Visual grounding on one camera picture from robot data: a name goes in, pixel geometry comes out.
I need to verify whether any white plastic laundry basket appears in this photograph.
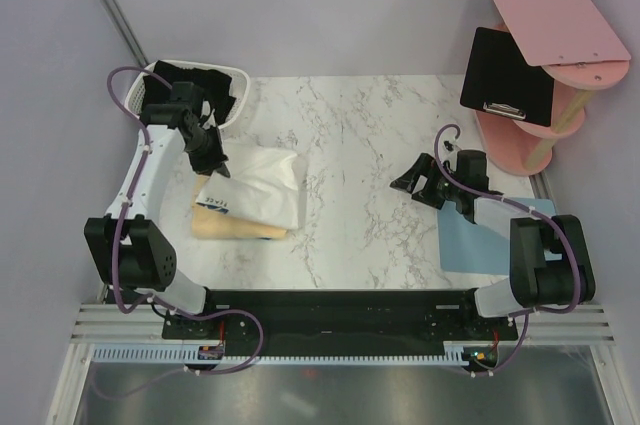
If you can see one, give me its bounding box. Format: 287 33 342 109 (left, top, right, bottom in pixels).
124 60 251 130

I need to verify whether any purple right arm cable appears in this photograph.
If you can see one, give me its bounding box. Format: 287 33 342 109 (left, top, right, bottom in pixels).
433 124 584 379

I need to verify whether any black clipboard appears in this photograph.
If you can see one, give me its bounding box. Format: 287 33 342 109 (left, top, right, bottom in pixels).
460 27 554 127

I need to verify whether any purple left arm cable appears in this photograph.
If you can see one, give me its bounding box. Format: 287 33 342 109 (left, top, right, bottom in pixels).
92 66 266 401

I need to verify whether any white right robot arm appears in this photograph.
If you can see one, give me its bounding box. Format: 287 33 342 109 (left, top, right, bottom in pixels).
390 150 596 339

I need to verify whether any white slotted cable duct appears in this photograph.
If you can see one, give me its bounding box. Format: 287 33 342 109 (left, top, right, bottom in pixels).
91 343 497 366

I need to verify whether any pink tiered wooden shelf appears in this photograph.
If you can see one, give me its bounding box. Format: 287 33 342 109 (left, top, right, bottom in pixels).
476 0 631 176

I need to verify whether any black t shirt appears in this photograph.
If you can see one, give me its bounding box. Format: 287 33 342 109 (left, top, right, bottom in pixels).
141 61 236 125

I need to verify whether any aluminium frame rail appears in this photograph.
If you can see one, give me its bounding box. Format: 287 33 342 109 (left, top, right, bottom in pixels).
70 304 615 346

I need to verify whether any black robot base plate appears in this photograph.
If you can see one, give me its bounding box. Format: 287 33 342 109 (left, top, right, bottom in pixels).
162 290 518 355

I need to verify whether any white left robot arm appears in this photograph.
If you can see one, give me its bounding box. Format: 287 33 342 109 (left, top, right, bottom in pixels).
84 82 229 338

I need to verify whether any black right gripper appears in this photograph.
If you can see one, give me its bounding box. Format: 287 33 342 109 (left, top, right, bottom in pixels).
390 152 464 210

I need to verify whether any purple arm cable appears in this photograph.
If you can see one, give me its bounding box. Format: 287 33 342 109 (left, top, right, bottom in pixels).
92 66 266 401
433 124 584 379

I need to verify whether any light blue mat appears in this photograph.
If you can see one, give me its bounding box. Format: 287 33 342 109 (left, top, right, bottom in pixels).
437 198 556 275

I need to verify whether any white daisy print t shirt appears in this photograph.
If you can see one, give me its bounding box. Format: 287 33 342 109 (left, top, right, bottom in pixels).
195 142 307 230

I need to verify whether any cream t shirt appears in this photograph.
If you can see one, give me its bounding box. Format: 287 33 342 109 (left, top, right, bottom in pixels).
191 175 287 240

